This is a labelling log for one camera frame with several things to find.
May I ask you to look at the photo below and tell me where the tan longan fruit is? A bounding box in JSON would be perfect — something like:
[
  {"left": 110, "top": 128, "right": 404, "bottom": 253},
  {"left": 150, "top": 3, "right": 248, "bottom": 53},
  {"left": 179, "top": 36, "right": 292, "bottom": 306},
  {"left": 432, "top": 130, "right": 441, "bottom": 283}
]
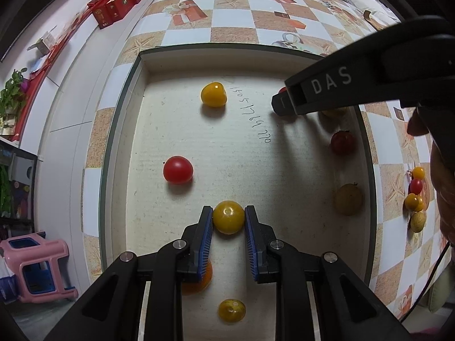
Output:
[{"left": 409, "top": 211, "right": 427, "bottom": 233}]

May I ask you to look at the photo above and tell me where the dark yellow tomato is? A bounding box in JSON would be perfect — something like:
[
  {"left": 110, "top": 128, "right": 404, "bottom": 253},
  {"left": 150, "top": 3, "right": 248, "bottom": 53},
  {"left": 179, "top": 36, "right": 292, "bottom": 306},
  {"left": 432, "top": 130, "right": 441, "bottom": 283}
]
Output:
[
  {"left": 404, "top": 193, "right": 419, "bottom": 211},
  {"left": 218, "top": 299, "right": 246, "bottom": 323},
  {"left": 213, "top": 200, "right": 245, "bottom": 235}
]

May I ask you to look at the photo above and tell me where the person's hand on gripper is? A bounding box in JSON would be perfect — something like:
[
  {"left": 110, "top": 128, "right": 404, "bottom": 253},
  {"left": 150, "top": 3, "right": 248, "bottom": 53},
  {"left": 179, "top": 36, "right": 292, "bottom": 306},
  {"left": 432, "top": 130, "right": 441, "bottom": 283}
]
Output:
[{"left": 406, "top": 108, "right": 455, "bottom": 246}]

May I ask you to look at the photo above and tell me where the red tomato at tray edge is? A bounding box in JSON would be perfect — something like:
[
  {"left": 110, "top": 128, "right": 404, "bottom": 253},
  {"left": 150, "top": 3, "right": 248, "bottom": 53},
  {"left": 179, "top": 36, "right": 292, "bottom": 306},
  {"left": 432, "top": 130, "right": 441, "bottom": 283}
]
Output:
[{"left": 330, "top": 130, "right": 356, "bottom": 157}]

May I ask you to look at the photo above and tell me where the orange mandarin in tray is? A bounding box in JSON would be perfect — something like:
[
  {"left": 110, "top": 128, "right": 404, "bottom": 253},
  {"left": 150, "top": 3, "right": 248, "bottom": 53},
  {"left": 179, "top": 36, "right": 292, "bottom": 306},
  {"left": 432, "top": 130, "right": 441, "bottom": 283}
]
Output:
[{"left": 181, "top": 260, "right": 214, "bottom": 296}]

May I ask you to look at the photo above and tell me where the pink plastic stool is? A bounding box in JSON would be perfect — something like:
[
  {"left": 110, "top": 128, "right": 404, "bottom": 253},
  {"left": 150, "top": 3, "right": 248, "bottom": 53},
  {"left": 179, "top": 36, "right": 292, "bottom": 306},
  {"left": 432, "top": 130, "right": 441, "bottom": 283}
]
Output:
[{"left": 1, "top": 232, "right": 78, "bottom": 303}]

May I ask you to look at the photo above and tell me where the white shallow tray box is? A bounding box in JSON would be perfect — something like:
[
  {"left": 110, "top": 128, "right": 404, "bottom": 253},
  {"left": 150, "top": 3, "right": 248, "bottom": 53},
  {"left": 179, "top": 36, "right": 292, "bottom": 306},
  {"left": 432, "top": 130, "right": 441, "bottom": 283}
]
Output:
[{"left": 98, "top": 43, "right": 378, "bottom": 341}]

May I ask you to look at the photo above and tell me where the small yellow tomato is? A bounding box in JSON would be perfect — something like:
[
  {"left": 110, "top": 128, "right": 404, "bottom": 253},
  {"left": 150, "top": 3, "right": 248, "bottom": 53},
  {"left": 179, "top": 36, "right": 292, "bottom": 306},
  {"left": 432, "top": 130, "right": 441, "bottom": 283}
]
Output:
[{"left": 412, "top": 166, "right": 426, "bottom": 180}]

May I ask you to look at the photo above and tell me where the longan in tray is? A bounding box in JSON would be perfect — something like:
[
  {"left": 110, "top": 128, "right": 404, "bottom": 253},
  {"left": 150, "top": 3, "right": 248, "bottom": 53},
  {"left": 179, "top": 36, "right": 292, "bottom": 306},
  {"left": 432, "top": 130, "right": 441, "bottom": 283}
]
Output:
[{"left": 334, "top": 183, "right": 363, "bottom": 216}]

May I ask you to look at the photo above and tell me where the dark yellow tomato in tray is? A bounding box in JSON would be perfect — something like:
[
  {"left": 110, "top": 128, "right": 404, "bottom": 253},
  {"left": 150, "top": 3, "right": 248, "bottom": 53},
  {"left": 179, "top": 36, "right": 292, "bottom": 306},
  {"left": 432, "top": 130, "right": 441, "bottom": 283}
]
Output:
[{"left": 218, "top": 299, "right": 246, "bottom": 323}]

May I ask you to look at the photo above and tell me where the red cherry tomato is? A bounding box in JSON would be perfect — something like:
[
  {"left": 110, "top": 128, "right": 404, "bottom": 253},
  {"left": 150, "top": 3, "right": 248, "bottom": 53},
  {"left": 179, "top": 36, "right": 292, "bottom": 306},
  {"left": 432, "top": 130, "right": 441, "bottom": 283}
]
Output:
[{"left": 409, "top": 179, "right": 423, "bottom": 195}]

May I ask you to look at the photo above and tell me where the red tomato in tray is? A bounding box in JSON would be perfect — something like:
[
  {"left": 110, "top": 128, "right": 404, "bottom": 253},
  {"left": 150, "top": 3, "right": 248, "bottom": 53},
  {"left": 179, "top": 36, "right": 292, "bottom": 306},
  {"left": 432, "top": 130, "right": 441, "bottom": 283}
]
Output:
[{"left": 163, "top": 155, "right": 194, "bottom": 185}]

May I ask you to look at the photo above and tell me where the dark yellow tomato on table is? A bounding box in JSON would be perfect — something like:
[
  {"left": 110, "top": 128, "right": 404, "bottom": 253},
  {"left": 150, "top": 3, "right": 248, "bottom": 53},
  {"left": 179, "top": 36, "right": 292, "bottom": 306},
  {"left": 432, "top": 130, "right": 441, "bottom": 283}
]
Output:
[{"left": 404, "top": 193, "right": 419, "bottom": 211}]

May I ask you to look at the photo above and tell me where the yellow cherry tomato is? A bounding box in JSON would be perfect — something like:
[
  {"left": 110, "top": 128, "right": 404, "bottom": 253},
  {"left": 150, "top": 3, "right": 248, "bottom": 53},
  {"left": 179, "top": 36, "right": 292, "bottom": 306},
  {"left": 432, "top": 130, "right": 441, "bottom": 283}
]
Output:
[{"left": 415, "top": 195, "right": 426, "bottom": 212}]

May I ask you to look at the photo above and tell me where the red gift box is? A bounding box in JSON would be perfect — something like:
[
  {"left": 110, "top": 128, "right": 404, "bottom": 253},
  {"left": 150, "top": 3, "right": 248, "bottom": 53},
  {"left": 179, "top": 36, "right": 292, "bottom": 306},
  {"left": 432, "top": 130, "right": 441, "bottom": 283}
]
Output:
[{"left": 92, "top": 0, "right": 137, "bottom": 29}]

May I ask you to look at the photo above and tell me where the green potted plant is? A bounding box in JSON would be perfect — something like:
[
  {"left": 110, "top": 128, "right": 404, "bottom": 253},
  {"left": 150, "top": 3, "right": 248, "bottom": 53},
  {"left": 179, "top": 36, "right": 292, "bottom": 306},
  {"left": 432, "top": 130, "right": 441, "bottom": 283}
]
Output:
[{"left": 0, "top": 68, "right": 27, "bottom": 122}]

